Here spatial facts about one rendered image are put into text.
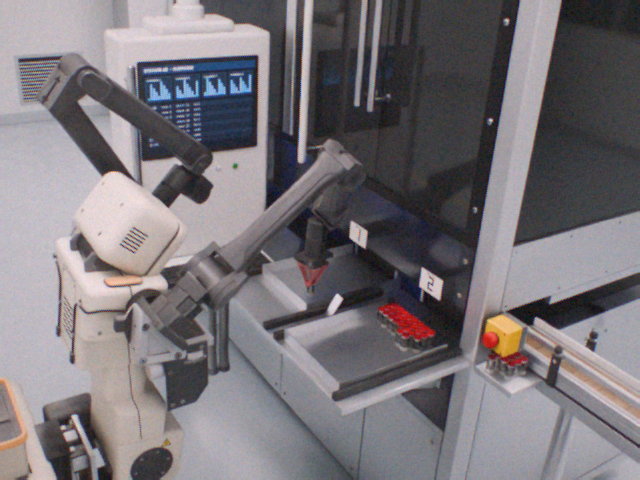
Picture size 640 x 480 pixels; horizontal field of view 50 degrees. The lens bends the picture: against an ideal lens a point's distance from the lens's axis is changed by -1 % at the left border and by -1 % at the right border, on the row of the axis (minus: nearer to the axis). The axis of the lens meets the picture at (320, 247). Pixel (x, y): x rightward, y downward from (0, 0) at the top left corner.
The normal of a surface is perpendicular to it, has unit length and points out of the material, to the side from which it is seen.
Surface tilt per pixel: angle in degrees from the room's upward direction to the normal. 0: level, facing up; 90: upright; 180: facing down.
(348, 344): 0
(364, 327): 0
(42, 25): 90
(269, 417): 0
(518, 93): 90
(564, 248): 90
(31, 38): 90
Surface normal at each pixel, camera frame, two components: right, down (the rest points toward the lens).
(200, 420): 0.06, -0.89
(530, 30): -0.84, 0.20
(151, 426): 0.54, 0.40
